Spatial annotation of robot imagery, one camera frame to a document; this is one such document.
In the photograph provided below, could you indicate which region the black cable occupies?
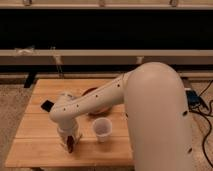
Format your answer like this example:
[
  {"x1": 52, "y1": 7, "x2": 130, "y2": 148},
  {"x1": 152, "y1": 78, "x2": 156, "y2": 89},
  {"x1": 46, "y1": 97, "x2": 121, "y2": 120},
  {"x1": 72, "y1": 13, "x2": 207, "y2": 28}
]
[{"x1": 189, "y1": 79, "x2": 213, "y2": 168}]

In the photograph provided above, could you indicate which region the translucent plastic cup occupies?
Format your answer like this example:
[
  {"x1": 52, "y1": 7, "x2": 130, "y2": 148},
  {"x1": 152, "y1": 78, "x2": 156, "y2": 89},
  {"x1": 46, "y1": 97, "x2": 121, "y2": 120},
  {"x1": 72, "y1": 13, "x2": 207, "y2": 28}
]
[{"x1": 92, "y1": 117, "x2": 112, "y2": 142}]

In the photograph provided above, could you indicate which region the blue electronic box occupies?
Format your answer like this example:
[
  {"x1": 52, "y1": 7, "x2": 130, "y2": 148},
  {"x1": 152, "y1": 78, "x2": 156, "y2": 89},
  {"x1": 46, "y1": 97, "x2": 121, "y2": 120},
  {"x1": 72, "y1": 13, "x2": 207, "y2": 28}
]
[{"x1": 186, "y1": 89, "x2": 200, "y2": 107}]

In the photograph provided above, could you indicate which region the wooden table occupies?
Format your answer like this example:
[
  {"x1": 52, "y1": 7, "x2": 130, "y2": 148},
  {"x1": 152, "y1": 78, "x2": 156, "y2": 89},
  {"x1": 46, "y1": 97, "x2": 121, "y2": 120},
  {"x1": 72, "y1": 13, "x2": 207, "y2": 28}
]
[{"x1": 5, "y1": 79, "x2": 133, "y2": 168}]

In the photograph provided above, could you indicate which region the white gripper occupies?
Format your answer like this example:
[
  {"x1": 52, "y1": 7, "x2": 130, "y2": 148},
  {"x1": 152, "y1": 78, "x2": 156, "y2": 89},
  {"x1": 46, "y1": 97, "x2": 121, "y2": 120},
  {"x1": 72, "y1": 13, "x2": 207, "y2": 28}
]
[{"x1": 57, "y1": 126, "x2": 82, "y2": 146}]

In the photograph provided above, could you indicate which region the dark red pepper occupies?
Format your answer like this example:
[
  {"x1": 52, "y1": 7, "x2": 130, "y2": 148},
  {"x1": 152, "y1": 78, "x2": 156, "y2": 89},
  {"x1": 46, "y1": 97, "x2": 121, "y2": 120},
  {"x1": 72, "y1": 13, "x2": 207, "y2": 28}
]
[{"x1": 67, "y1": 136, "x2": 74, "y2": 153}]

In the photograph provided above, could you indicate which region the black rectangular object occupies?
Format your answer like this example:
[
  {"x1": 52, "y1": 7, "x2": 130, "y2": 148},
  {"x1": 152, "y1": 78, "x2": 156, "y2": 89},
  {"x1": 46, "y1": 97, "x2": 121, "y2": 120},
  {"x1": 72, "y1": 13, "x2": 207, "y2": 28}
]
[{"x1": 41, "y1": 100, "x2": 54, "y2": 112}]

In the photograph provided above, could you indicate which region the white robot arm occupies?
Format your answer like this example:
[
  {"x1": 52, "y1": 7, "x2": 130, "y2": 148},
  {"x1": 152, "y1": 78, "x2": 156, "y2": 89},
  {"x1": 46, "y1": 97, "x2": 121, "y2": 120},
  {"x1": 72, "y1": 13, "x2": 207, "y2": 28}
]
[{"x1": 50, "y1": 62, "x2": 195, "y2": 171}]

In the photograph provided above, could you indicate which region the white horizontal rail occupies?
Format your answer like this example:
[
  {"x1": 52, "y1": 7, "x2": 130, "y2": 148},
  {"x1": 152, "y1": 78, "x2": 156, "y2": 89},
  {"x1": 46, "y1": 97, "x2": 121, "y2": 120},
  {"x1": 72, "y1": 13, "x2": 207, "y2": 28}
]
[{"x1": 0, "y1": 49, "x2": 213, "y2": 66}]

